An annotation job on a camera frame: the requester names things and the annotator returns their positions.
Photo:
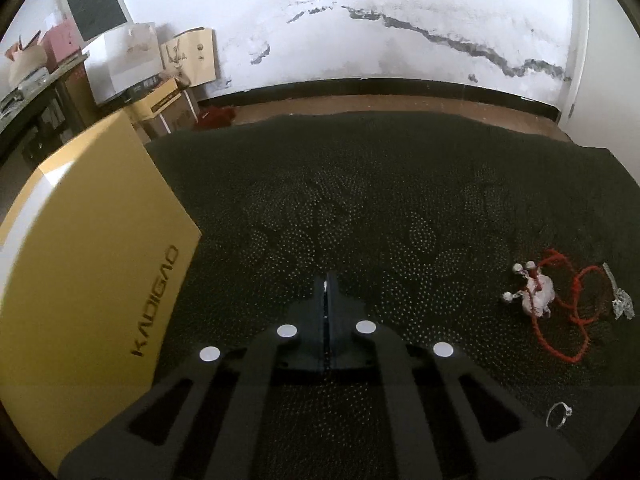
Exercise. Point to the red cloth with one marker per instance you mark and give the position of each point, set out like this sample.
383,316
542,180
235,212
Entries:
216,117

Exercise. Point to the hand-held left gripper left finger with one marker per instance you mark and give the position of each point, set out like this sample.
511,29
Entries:
318,305

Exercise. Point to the yellow jewelry box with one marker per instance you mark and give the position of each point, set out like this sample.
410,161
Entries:
85,270

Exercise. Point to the white crt monitor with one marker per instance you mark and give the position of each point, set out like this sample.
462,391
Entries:
95,6

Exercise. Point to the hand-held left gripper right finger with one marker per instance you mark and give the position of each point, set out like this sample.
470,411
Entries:
336,305

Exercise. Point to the dark shelf unit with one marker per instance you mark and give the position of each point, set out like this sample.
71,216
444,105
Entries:
37,110

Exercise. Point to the white paper bag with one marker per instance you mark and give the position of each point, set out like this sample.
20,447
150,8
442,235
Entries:
131,60

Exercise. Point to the yellow cardboard box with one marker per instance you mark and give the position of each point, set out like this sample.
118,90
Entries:
159,105

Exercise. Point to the pink box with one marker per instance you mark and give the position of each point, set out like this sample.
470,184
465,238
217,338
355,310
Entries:
61,40

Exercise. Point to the brown paper bag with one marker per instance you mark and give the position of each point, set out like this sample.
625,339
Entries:
191,56

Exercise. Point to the black dotted table cloth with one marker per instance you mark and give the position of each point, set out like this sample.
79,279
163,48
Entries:
400,200

